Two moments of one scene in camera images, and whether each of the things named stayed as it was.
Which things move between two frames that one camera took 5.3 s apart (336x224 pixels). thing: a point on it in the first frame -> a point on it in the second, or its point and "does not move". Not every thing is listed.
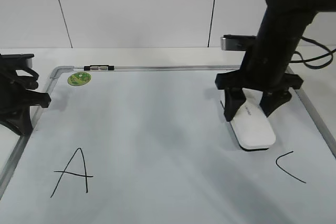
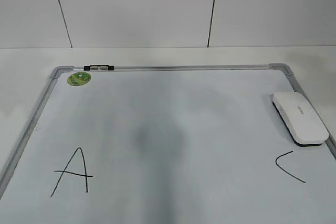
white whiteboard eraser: (250, 124) -> (305, 129)
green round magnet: (79, 78) does not move
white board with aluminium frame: (150, 144) does not move
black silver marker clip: (98, 67) does not move
